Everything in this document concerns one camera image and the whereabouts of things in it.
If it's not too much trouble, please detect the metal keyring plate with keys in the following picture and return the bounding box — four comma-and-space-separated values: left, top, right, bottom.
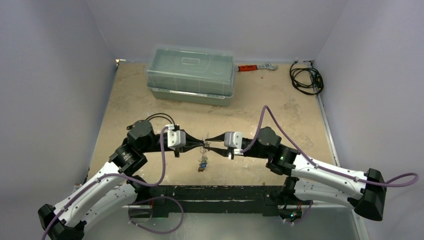
197, 132, 210, 173

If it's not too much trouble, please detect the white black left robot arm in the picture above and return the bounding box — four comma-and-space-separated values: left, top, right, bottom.
37, 119, 204, 240

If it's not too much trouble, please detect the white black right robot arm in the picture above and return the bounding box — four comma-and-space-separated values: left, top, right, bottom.
208, 127, 387, 221

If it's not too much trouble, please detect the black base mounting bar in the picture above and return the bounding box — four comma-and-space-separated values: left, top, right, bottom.
116, 184, 301, 219

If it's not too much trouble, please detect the green clear-lid storage box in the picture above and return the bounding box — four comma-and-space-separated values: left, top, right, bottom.
145, 44, 236, 107

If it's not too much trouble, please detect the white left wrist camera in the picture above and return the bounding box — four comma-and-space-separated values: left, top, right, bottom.
166, 124, 185, 151

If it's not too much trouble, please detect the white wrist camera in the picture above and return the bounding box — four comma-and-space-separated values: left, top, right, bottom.
166, 124, 185, 151
224, 131, 243, 156

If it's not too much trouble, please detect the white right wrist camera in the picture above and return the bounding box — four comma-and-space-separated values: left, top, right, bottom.
224, 131, 243, 156

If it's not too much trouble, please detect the red handled adjustable wrench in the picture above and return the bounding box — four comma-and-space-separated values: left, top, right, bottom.
236, 62, 278, 72

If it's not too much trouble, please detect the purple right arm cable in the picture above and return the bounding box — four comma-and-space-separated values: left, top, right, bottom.
240, 105, 420, 226

